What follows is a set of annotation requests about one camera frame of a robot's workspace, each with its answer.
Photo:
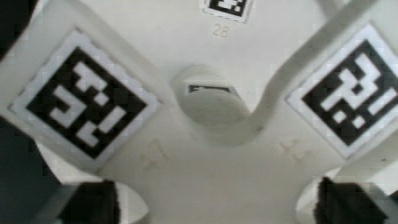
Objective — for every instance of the white cross table base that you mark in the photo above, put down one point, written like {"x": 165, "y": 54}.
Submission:
{"x": 76, "y": 99}

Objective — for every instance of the white table leg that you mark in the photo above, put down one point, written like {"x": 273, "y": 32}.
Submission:
{"x": 207, "y": 98}

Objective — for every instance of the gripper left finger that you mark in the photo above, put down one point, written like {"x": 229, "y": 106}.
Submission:
{"x": 81, "y": 204}

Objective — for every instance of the white round table top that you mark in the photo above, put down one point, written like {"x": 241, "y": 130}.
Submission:
{"x": 305, "y": 53}

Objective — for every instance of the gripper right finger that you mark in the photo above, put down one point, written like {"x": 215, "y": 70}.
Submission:
{"x": 353, "y": 204}

